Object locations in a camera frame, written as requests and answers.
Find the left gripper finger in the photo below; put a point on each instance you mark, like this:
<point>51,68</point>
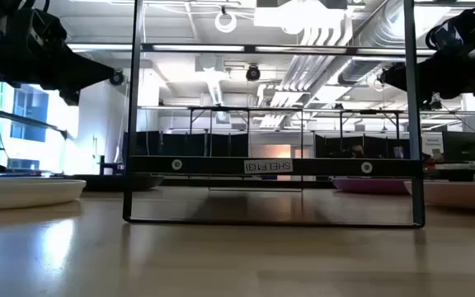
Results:
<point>91,74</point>

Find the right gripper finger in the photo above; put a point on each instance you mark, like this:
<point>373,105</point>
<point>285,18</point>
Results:
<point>394,76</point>

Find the purple plate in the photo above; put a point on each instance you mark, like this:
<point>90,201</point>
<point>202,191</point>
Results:
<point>365,185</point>

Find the white plate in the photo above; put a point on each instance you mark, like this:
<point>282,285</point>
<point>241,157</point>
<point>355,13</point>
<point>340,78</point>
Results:
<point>15,194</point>

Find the white shelf label sticker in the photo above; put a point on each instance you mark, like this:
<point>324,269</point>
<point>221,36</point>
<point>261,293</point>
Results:
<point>268,166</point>

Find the black round hanging device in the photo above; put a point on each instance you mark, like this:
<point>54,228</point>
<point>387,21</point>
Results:
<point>117,78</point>
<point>252,74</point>

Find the blue window panes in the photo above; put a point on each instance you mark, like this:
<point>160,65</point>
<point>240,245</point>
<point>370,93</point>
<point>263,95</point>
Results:
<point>29,113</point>

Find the white paper sign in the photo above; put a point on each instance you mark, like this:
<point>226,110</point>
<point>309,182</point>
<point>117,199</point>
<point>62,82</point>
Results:
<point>432,142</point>

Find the black computer monitor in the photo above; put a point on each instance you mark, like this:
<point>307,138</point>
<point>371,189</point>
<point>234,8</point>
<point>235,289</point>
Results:
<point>460,146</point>

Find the black partition panel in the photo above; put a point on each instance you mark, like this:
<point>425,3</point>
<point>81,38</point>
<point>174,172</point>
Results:
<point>180,144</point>
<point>336,146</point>

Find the small black stand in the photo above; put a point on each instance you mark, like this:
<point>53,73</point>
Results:
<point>102,165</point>

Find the white round screw cap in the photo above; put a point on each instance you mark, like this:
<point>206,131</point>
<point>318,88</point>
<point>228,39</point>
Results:
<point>176,164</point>
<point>366,167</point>

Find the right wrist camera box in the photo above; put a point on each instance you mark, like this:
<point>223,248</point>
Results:
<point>445,37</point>

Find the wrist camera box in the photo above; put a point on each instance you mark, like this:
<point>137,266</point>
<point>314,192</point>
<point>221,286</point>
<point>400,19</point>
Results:
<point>45,26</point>
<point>445,37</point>

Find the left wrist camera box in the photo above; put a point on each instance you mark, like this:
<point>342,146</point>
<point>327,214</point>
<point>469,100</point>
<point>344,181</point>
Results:
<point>45,26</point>

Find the black metal table frame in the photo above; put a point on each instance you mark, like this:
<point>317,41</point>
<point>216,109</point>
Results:
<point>369,111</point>
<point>245,109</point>

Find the silver ceiling air duct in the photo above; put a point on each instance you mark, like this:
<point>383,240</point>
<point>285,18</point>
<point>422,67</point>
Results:
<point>375,33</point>

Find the black metal shelf frame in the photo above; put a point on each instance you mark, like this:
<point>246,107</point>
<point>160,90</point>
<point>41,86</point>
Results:
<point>221,166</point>

